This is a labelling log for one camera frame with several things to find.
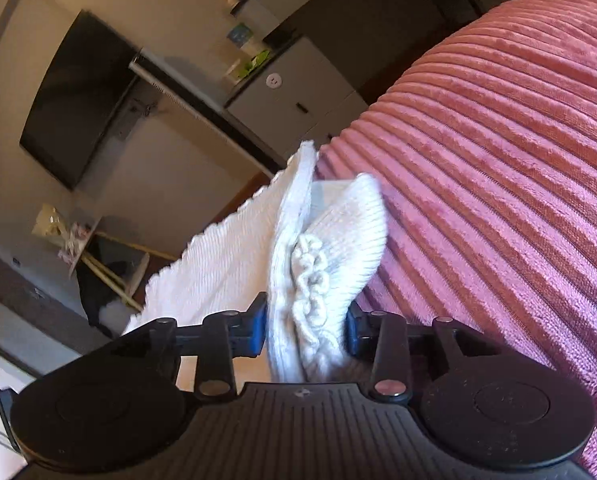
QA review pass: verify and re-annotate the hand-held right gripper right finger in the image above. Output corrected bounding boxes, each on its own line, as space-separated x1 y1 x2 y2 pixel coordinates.
345 304 472 405

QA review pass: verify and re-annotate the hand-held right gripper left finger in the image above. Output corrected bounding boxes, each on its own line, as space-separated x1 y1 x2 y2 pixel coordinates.
121 292 269 404

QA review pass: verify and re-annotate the white ribbed knit sweater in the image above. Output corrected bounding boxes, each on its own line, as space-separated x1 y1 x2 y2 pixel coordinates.
121 140 390 396

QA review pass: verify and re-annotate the black and white bag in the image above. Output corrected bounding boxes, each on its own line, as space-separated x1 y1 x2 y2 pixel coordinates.
76 259 145 339

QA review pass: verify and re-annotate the wooden side table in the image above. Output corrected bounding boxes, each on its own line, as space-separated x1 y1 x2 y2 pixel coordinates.
68 217 152 312

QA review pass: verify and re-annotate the wrapped flower bouquet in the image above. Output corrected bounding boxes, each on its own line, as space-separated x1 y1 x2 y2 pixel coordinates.
32 203 97 267

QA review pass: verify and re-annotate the pink ribbed blanket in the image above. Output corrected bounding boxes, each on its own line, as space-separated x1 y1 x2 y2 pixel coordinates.
313 0 597 480

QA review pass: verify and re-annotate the grey drawer nightstand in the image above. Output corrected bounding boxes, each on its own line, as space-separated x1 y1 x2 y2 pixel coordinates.
223 35 370 149

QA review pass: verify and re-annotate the green packet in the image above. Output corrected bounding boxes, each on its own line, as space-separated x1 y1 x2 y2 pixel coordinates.
243 50 272 74

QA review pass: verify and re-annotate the black flat television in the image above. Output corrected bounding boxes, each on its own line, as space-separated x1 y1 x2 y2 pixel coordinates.
19 9 144 192

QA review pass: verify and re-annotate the blue and white box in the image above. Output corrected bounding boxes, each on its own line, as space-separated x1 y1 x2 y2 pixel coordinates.
227 24 255 47

